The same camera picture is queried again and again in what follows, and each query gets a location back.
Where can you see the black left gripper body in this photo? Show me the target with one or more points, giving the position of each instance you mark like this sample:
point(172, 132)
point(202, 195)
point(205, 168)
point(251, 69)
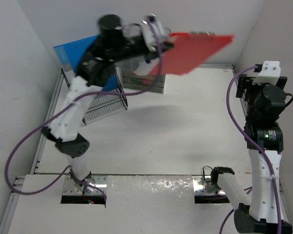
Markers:
point(129, 49)

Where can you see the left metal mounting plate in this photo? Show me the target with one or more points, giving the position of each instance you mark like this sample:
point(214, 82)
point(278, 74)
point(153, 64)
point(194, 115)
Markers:
point(98, 184)

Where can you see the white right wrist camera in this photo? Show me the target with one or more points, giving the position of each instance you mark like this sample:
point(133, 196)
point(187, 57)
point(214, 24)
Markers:
point(269, 74)

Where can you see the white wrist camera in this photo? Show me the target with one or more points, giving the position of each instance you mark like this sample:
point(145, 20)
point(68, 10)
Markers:
point(269, 74)
point(153, 32)

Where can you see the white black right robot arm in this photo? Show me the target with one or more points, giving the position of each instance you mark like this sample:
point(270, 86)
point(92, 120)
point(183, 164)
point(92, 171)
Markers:
point(260, 212)

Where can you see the black wire mesh shelf rack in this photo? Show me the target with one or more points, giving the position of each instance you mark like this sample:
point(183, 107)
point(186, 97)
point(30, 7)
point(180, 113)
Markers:
point(102, 105)

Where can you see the clear plastic drawer organizer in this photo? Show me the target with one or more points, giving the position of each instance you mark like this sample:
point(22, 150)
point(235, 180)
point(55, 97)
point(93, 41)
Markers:
point(132, 81)

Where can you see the blue folder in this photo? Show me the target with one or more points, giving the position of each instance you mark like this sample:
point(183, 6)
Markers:
point(69, 55)

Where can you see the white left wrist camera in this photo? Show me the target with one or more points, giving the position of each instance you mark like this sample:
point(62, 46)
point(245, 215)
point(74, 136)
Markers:
point(153, 32)

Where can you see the red folder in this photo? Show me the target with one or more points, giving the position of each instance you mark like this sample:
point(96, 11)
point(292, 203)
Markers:
point(189, 52)

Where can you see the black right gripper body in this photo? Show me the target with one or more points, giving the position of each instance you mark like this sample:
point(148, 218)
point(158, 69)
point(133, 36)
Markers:
point(251, 90)

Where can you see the metal mounting plate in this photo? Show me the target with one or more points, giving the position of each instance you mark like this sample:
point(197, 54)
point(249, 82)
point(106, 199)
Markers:
point(98, 184)
point(203, 186)

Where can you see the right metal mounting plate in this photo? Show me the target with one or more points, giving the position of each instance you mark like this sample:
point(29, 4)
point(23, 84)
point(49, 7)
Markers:
point(203, 186)

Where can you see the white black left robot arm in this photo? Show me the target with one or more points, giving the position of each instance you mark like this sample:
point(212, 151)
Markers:
point(64, 126)

